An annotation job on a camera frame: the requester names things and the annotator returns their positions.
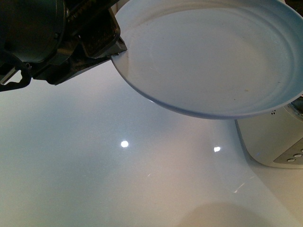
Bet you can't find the white and chrome toaster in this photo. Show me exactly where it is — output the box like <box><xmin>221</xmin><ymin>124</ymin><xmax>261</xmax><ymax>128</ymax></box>
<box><xmin>235</xmin><ymin>96</ymin><xmax>303</xmax><ymax>169</ymax></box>

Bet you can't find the light blue round plate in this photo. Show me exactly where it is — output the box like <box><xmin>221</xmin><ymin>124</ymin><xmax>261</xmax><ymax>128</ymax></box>
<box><xmin>112</xmin><ymin>0</ymin><xmax>303</xmax><ymax>119</ymax></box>

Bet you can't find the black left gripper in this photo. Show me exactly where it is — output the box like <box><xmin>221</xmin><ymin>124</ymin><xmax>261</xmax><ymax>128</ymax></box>
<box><xmin>0</xmin><ymin>0</ymin><xmax>127</xmax><ymax>91</ymax></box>

